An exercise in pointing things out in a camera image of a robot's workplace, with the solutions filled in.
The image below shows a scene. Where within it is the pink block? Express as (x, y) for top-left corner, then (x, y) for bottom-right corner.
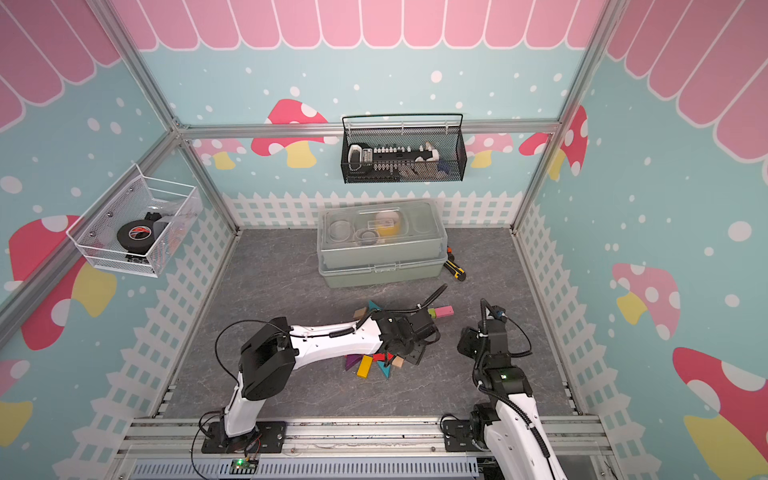
(434, 306), (454, 318)

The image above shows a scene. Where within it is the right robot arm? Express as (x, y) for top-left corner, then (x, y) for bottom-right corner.
(457, 299), (566, 479)

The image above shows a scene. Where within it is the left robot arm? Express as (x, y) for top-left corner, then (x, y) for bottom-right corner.
(205, 307), (441, 451)

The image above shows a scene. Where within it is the teal triangle block bottom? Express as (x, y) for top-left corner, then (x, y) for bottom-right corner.
(376, 361), (391, 379)

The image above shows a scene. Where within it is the small tan cube block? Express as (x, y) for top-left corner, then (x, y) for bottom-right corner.
(353, 307), (367, 321)

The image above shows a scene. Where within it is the yellow block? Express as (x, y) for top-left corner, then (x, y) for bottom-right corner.
(356, 355), (374, 379)

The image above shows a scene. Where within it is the purple triangle block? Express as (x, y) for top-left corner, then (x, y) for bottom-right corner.
(345, 354), (363, 371)

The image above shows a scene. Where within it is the yellow black screwdriver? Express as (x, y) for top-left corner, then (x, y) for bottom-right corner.
(444, 260), (467, 282)

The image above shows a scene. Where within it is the translucent plastic storage box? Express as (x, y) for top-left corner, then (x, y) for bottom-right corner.
(317, 199), (448, 288)

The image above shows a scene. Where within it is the white black tool in basket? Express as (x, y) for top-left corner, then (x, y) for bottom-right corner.
(341, 143), (441, 177)

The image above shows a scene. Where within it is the green lit circuit board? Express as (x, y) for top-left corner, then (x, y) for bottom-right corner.
(229, 458), (259, 477)

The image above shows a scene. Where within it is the black tape roll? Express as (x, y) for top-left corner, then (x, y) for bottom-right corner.
(116, 219), (156, 255)

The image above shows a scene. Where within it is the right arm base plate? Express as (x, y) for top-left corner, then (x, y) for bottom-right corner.
(439, 415), (483, 453)

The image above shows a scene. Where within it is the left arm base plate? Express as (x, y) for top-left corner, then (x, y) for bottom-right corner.
(201, 421), (287, 454)

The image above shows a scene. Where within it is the black wire mesh basket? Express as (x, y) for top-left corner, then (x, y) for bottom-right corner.
(340, 113), (467, 184)

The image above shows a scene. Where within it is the white wire basket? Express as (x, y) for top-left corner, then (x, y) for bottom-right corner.
(66, 165), (203, 278)

